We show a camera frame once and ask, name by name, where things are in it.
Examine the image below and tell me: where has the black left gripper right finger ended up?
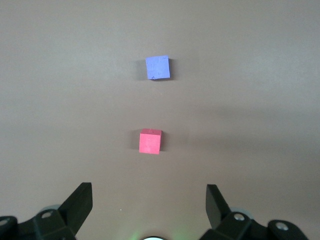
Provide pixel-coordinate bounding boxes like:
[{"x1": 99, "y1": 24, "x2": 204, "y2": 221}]
[{"x1": 199, "y1": 184, "x2": 310, "y2": 240}]

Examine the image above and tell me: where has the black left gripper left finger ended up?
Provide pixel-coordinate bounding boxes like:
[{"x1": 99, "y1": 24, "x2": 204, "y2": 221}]
[{"x1": 0, "y1": 182, "x2": 93, "y2": 240}]

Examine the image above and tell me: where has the red foam block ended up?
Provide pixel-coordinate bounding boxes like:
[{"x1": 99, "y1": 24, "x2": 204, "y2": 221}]
[{"x1": 138, "y1": 128, "x2": 163, "y2": 155}]

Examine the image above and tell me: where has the brown table mat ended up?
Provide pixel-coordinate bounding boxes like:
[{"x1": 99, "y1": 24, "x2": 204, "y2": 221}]
[{"x1": 0, "y1": 0, "x2": 320, "y2": 240}]

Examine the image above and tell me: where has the purple foam block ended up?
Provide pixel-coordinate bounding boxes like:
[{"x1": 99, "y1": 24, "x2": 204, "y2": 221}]
[{"x1": 145, "y1": 55, "x2": 172, "y2": 81}]

